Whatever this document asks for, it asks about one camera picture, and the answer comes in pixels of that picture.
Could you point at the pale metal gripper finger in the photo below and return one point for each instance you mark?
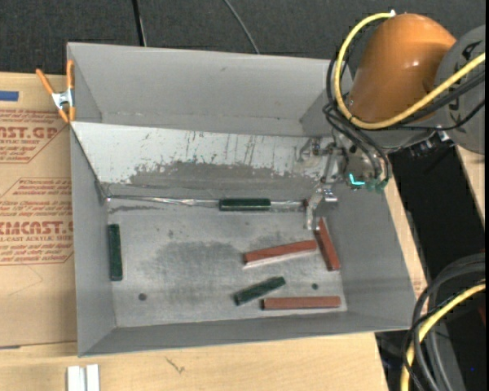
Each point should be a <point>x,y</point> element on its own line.
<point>311,153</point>
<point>318,206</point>

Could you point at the dark green flat block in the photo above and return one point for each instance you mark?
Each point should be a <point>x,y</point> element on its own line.
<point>258,291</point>
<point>244,204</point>
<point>115,253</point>

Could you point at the red-brown flat block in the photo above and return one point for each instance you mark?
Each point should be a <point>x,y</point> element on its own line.
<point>279,251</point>
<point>328,244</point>
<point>301,303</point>

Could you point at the brown cardboard board red print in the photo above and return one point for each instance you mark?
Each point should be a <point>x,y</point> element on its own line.
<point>28,291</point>

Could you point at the grey metal bin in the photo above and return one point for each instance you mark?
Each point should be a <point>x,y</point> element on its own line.
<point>195,259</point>

